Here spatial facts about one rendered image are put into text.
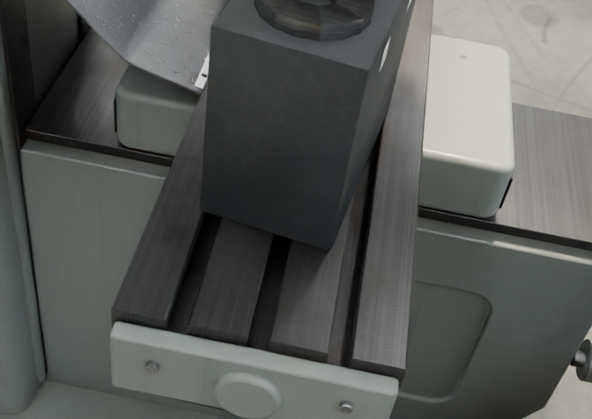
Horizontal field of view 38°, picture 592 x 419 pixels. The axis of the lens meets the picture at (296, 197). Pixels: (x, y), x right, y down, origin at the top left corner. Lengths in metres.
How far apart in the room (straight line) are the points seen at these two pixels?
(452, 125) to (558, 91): 1.72
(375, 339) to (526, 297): 0.53
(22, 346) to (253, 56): 0.88
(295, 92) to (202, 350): 0.21
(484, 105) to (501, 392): 0.45
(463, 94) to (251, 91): 0.54
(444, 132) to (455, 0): 2.08
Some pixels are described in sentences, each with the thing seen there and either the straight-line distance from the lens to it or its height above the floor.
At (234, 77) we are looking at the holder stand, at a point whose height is 1.09.
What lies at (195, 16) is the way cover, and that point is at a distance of 1.11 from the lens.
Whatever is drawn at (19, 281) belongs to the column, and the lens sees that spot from 1.30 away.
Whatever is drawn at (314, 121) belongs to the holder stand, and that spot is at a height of 1.07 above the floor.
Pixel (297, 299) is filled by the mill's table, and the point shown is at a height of 0.94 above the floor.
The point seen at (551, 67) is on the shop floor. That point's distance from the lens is 2.90.
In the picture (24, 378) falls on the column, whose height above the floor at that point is 0.26.
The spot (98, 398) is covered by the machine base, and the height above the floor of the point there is 0.20.
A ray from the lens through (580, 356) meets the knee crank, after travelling 1.28.
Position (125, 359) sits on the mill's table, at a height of 0.90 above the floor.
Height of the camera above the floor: 1.45
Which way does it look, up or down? 43 degrees down
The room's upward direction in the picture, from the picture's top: 10 degrees clockwise
